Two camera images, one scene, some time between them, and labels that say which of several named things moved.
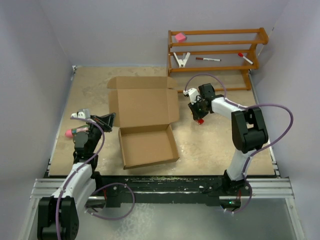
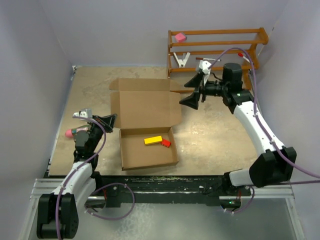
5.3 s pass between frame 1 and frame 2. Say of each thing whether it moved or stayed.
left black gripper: stayed
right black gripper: moved
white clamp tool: stayed
